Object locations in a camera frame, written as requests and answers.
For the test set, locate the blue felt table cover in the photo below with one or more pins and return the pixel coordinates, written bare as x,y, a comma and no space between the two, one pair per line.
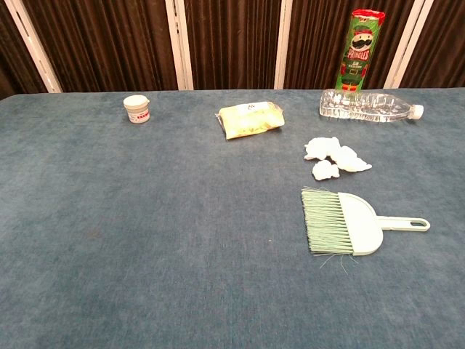
145,218

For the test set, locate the clear plastic water bottle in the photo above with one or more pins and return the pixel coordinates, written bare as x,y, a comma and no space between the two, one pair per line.
363,105

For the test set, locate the small white paper ball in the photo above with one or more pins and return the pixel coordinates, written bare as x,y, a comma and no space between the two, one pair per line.
325,170

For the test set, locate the yellow snack bag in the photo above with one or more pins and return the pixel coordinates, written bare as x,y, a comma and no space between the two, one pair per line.
250,120

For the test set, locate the white screen frame post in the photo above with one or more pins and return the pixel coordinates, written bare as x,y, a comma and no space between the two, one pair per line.
283,47
408,43
32,43
179,47

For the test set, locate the dark brown curtain panel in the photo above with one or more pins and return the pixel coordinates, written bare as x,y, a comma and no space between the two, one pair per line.
232,43
316,43
443,47
109,43
11,62

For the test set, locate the small green hand broom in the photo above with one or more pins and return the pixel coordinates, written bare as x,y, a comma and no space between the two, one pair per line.
359,225

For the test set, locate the small white jar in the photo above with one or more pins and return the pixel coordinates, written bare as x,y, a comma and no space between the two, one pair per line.
137,109

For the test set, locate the green Pringles can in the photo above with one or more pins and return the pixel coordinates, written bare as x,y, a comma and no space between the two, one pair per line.
357,54

